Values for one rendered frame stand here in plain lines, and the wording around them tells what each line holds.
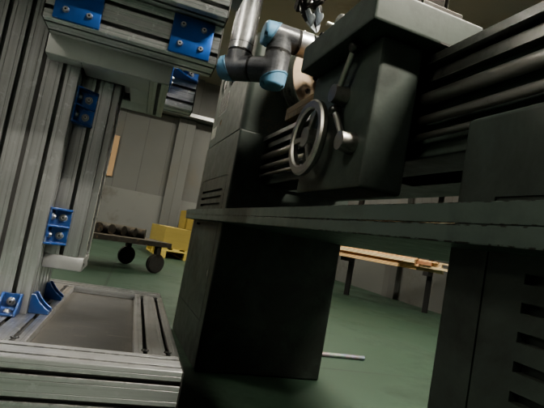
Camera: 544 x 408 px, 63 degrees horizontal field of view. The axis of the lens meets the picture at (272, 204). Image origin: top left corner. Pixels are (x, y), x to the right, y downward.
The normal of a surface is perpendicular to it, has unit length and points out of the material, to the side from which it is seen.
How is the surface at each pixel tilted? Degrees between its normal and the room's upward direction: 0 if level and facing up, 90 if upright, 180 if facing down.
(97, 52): 90
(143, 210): 90
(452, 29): 90
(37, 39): 90
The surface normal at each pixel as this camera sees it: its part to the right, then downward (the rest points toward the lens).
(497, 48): -0.92, -0.20
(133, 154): 0.29, -0.03
